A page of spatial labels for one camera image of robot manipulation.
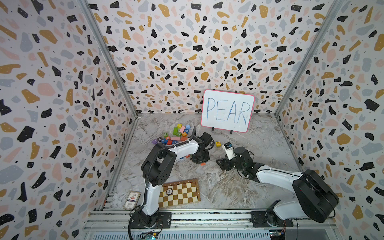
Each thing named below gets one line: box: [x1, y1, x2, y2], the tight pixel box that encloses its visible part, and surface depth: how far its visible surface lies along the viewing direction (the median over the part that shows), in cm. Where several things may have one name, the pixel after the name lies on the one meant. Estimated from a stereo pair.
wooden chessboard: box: [158, 178, 201, 208], surface depth 81 cm
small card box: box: [123, 190, 142, 211], surface depth 80 cm
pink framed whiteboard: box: [201, 89, 255, 133], surface depth 107 cm
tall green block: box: [173, 127, 179, 135], surface depth 112 cm
